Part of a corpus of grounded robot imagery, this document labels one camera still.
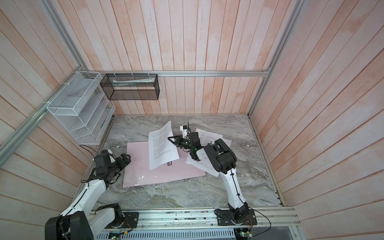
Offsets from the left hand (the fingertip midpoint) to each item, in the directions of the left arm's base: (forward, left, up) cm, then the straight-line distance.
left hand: (126, 162), depth 87 cm
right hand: (+14, -24, +4) cm, 28 cm away
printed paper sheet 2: (+24, -50, -7) cm, 56 cm away
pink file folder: (-3, -5, -8) cm, 10 cm away
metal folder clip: (+2, -25, -6) cm, 26 cm away
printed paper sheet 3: (+1, -48, -6) cm, 49 cm away
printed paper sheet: (+9, -20, -1) cm, 22 cm away
